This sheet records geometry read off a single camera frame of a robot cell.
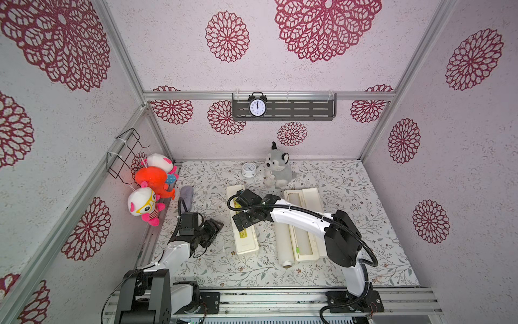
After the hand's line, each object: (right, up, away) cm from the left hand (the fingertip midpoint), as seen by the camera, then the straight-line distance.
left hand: (222, 228), depth 89 cm
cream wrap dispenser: (+11, -3, -8) cm, 14 cm away
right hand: (+9, +5, -3) cm, 11 cm away
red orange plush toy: (-29, +22, -2) cm, 36 cm away
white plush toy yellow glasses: (-30, +13, -9) cm, 34 cm away
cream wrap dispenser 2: (+41, +12, +5) cm, 43 cm away
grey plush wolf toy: (+27, +26, +10) cm, 39 cm away
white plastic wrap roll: (+27, -5, -6) cm, 28 cm away
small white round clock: (+11, +27, +23) cm, 37 cm away
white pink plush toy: (-30, +30, +5) cm, 43 cm away
